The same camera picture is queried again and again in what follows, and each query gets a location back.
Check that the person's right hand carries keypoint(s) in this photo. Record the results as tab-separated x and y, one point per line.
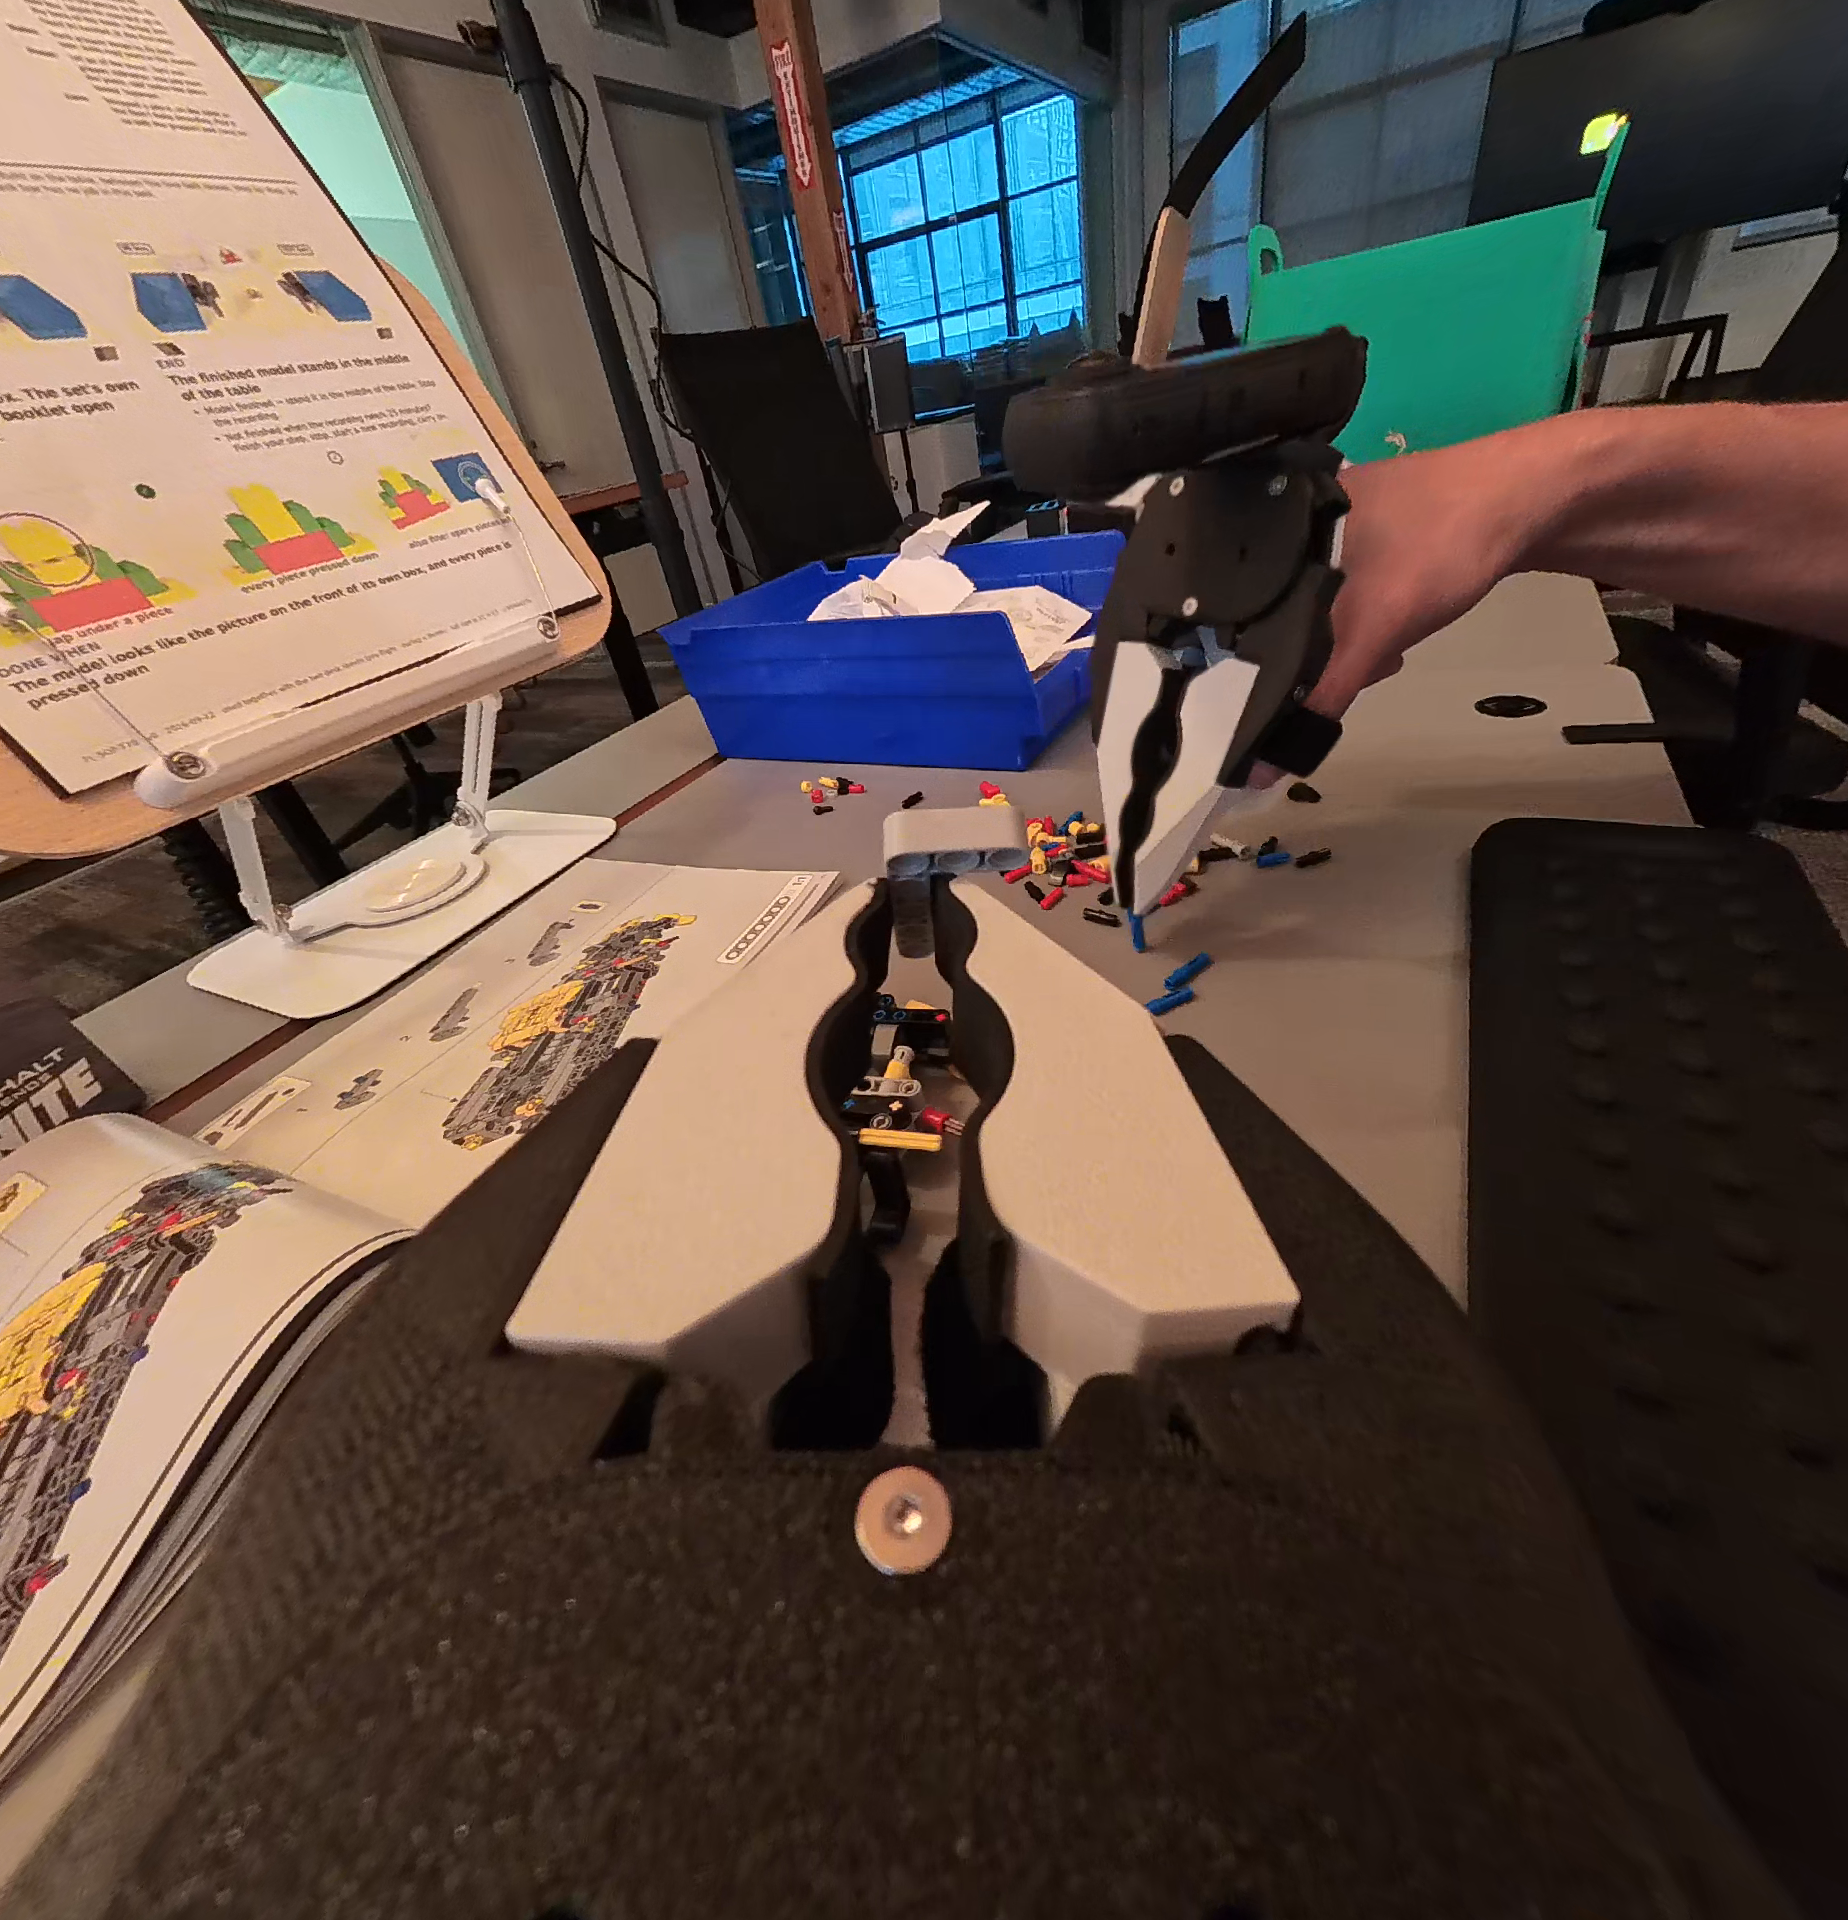
1405	568

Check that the open instruction booklet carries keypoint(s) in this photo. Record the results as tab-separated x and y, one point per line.
597	961

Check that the large black screen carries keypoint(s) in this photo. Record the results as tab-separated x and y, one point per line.
1688	105

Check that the printed instruction sheet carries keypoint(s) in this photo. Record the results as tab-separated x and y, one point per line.
190	374

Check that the blue plastic bin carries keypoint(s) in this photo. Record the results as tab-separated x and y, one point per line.
865	673

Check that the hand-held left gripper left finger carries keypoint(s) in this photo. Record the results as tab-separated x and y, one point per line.
670	1185

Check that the toy car set box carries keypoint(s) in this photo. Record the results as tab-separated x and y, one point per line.
39	1111

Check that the short grey holed beam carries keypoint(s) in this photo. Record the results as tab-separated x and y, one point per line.
948	837

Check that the person's right forearm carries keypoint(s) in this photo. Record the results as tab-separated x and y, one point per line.
1658	511

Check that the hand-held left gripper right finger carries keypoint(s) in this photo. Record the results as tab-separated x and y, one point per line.
1149	1185

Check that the wooden post red sign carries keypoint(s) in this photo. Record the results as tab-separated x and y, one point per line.
805	149

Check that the grey desk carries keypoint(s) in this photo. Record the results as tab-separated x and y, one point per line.
1390	900

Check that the black stand pole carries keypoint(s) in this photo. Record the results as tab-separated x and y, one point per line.
579	225

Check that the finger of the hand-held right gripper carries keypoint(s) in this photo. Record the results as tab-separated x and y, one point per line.
1119	721
1210	749

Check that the blue pin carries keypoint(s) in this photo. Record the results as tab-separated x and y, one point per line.
1137	934

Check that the crumpled white paper bags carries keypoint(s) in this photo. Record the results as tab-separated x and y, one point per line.
925	576

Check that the yellow black brick car model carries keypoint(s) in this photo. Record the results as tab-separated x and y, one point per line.
894	1080

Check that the pile of small coloured pins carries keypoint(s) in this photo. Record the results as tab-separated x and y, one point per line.
1059	869

